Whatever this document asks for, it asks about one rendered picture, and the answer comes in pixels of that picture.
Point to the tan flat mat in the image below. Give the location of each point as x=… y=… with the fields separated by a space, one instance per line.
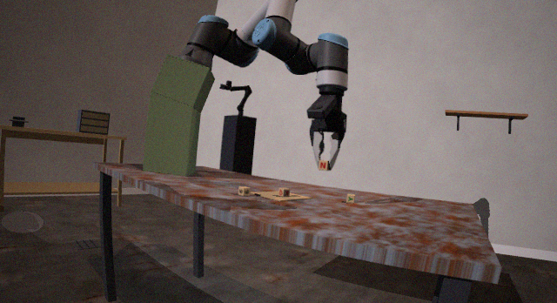
x=275 y=196

